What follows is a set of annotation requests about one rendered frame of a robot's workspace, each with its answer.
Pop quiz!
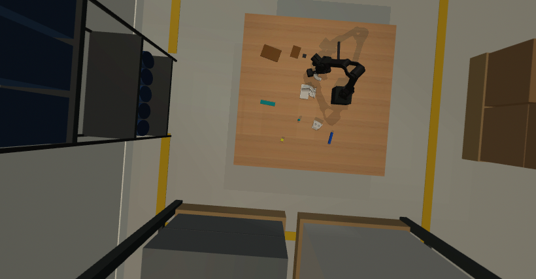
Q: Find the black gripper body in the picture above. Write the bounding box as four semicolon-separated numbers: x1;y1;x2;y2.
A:
307;66;331;77

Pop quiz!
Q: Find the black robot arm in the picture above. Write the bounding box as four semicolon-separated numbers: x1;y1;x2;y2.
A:
311;53;365;100

